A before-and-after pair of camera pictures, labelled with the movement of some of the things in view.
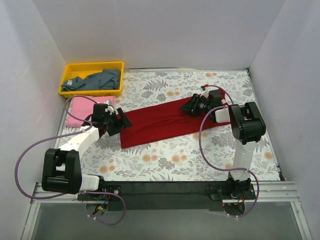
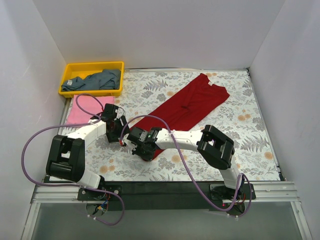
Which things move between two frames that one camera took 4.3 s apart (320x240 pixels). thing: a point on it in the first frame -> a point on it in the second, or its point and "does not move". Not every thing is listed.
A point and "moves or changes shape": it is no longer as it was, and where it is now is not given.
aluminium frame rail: [68, 198] does not move
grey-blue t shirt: [108, 79] does not move
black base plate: [168, 196] does not move
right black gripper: [195, 104] -> [141, 149]
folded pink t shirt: [81, 108] does not move
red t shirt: [158, 122] moves or changes shape
